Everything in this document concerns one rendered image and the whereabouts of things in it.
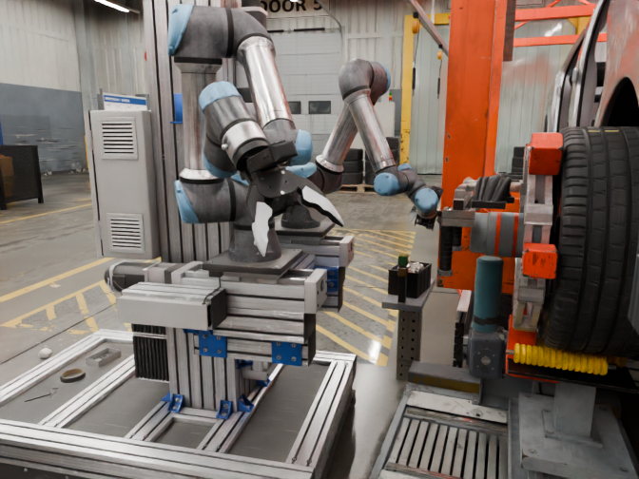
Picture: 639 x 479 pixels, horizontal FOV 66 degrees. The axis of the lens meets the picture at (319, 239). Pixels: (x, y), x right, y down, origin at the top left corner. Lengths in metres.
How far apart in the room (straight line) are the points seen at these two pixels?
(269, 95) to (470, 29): 1.15
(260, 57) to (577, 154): 0.83
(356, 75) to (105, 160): 0.84
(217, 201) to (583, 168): 0.93
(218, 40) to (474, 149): 1.15
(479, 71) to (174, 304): 1.41
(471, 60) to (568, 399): 1.25
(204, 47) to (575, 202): 0.96
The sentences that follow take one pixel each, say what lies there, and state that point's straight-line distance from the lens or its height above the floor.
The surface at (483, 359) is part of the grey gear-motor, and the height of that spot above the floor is 0.32.
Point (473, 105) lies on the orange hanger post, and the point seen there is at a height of 1.26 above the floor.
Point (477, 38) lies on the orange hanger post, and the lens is 2.09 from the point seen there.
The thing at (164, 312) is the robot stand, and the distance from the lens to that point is 1.38.
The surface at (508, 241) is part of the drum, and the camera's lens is 1.59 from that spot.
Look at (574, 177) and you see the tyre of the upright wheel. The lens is 1.39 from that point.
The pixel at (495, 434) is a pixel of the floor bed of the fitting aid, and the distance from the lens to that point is 2.10.
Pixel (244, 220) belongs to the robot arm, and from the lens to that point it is 1.35.
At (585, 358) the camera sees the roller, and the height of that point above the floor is 0.53.
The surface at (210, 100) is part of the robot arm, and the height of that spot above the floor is 1.22.
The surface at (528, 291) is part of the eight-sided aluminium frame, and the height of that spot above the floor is 0.75.
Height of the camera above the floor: 1.16
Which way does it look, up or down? 12 degrees down
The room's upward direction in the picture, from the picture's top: straight up
